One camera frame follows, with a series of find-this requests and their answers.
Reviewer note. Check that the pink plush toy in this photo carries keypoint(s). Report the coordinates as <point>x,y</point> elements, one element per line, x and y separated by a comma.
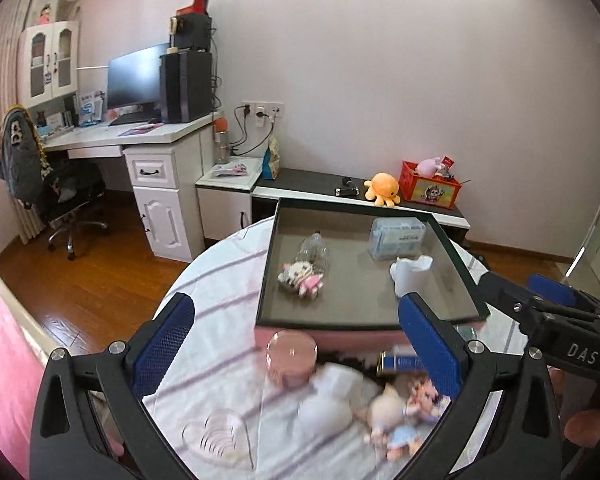
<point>427,166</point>

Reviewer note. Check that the small doll on cabinet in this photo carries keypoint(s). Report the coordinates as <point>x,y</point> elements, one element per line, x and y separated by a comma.
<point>45,15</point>

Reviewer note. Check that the orange-capped bottle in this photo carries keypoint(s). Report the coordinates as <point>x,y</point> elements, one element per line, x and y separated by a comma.
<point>222,145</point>

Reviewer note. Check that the person's right hand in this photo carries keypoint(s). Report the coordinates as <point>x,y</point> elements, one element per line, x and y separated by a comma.
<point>587,430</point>

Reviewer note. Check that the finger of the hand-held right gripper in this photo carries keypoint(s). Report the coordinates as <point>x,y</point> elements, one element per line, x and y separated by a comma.
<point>500,292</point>
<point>550,290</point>

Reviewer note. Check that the black handheld device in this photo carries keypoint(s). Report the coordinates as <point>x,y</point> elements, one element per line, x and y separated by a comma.
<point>347,190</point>

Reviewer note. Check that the small red box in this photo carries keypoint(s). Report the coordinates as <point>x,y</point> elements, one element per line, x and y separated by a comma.
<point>447,163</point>

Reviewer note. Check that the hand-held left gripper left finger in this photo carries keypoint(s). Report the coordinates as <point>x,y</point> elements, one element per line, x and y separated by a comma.
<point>165,345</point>

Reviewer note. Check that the pink white block cat figure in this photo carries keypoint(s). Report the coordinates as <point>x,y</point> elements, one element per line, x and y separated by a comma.
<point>300,280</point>

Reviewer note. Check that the pink box with green rim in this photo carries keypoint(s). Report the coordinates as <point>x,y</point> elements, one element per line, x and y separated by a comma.
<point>350,290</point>

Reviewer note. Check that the heart-shaped glass dish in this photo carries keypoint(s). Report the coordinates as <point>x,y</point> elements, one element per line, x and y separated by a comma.
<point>215,440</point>

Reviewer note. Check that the black skull backpack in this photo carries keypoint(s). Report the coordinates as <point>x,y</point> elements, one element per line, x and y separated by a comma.
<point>17,155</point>

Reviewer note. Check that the white hutch cabinet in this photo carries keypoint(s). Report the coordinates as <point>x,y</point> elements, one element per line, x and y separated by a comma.
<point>45,65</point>

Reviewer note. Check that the clear plastic bottle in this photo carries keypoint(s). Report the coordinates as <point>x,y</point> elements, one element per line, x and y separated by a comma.
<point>314,250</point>

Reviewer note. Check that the white plush toy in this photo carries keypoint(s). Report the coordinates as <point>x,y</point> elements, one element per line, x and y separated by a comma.
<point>325,405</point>

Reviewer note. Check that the pink round jar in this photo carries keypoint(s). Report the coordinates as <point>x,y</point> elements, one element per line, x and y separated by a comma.
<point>290,355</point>

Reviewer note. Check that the snack bag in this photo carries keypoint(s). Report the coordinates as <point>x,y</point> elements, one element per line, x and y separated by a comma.
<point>271,162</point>

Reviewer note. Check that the white striped tablecloth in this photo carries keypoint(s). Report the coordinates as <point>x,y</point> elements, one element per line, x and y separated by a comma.
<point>220,280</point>

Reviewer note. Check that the white side cabinet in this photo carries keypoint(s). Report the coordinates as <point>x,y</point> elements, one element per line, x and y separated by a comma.
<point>225,205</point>

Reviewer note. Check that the red printed crate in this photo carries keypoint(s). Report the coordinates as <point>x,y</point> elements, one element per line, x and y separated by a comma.
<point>430,192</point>

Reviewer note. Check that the black keyboard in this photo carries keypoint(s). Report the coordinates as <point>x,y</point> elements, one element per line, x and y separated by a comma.
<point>130,120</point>

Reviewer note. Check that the low black-topped bench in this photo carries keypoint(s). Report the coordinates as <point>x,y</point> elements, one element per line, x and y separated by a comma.
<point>310,180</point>

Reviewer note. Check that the blue and white boxes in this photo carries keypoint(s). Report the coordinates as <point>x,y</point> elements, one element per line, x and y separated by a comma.
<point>90,107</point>

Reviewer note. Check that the white wall outlet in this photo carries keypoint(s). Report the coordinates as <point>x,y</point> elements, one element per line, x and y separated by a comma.
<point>275,108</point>

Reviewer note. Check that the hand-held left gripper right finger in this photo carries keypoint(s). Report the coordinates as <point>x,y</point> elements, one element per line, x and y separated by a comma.
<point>430,345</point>

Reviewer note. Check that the small blue box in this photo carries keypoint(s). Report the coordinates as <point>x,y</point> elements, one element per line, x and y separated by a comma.
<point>397,362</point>

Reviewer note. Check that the black office chair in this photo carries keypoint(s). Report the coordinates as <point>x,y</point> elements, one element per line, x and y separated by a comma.
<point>75,195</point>

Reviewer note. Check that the small pink-haired doll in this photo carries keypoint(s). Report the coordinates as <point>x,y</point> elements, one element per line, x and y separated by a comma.
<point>425,397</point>

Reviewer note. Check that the black speaker box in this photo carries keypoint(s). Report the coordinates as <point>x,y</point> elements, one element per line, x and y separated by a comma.
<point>195,32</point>

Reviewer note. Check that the orange octopus plush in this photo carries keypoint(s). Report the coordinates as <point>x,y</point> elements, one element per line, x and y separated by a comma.
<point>382,187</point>

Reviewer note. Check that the blonde doll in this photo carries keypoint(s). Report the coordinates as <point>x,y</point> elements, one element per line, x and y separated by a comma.
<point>387,410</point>

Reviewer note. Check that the white desk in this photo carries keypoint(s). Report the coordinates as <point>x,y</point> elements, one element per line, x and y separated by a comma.
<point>165,200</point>

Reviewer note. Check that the clear plastic lidded box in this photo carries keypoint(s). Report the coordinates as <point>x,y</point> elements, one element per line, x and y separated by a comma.
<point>397,237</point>

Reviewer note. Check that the pink packets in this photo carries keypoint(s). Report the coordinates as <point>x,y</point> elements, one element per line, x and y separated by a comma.
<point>232,170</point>

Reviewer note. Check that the black computer tower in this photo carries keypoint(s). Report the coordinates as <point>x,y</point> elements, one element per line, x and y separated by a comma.
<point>185,85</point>

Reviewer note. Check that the white cup holder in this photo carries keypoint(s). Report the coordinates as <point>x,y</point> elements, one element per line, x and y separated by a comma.
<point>407,275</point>

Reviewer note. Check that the black computer monitor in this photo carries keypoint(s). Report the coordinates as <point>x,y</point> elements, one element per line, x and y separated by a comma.
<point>135,77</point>

